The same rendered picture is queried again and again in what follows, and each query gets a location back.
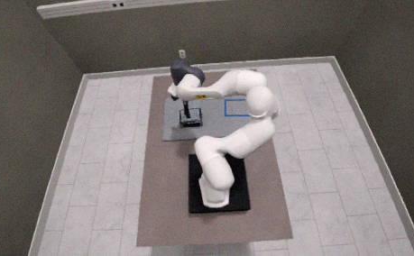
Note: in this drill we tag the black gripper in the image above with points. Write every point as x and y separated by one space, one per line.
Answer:
186 109

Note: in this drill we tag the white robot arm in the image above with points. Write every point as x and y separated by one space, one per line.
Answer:
262 105

